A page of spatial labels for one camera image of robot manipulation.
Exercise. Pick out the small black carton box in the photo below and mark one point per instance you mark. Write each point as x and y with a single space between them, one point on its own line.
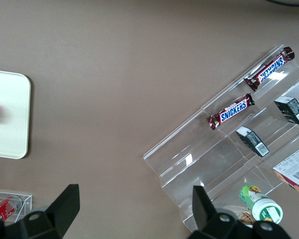
254 142
291 110

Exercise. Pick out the white red barcode box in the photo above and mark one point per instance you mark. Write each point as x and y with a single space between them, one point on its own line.
294 169

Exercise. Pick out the clear acrylic stepped stand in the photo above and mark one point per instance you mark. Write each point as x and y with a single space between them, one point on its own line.
201 154

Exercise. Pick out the red cola bottle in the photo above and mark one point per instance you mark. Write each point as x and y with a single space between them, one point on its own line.
2 210

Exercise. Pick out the clear acrylic bottle rack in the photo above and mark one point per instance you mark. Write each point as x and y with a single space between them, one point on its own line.
27 198

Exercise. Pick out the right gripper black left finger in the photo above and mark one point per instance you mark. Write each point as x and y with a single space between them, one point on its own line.
64 209

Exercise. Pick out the Snickers chocolate bar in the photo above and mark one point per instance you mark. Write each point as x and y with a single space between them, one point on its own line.
270 69
233 112

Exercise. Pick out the green white plastic bottle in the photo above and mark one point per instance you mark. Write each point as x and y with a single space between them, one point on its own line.
261 206

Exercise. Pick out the cream plastic serving tray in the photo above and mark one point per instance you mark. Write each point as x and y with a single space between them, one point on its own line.
10 129

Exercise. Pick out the tall light wicker basket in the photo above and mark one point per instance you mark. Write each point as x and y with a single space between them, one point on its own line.
246 217

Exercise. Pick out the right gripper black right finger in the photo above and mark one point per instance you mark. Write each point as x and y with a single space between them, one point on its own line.
204 219

